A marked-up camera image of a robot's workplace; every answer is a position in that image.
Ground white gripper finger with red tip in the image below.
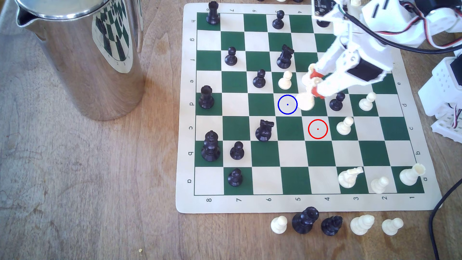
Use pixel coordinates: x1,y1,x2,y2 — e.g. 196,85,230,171
313,70,357,99
310,37,349,80

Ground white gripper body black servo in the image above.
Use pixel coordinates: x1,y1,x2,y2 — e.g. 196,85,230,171
336,31,394,81

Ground white bishop chess piece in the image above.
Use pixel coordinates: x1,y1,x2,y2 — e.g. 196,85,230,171
299,85,318,111
350,214,375,236

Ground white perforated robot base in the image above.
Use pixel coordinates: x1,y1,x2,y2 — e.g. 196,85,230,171
431,114,462,135

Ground black pawn chess piece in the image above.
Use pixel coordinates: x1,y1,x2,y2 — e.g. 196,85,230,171
253,69,266,89
225,47,238,66
230,141,245,160
329,92,346,111
272,10,285,30
228,168,243,187

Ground white pawn chess piece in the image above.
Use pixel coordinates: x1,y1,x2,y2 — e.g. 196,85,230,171
359,92,377,112
371,176,390,194
278,71,293,90
336,117,354,136
382,218,404,236
271,216,288,234

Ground black knight chess piece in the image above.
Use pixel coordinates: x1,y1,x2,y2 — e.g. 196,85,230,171
276,44,295,69
255,120,275,142

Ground green white chess board mat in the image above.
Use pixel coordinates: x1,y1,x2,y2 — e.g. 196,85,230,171
175,3,443,214

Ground white knight chess piece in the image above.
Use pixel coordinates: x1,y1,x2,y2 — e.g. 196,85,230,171
338,166,364,189

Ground black rook chess piece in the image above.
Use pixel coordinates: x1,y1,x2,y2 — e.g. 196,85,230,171
199,85,215,110
206,1,221,25

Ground black king chess piece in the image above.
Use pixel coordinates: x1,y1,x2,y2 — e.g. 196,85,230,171
201,131,221,162

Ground black queen chess piece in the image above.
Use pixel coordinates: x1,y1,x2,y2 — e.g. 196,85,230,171
292,207,320,234

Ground black bishop chess piece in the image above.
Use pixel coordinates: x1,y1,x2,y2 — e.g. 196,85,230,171
321,215,343,237

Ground shiny steel pitcher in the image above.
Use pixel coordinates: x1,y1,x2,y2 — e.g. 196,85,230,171
14,0,146,121

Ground black camera circuit board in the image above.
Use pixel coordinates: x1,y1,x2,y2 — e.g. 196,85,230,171
311,0,349,29

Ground black camera cable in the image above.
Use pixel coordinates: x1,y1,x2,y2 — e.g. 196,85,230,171
339,9,462,55

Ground red black arm servo wires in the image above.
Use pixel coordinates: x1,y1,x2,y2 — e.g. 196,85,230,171
397,0,459,49

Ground red servo wires at base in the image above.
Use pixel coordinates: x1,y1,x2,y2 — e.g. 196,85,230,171
449,108,462,129

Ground black power cable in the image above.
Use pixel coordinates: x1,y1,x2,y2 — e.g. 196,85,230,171
428,177,462,260

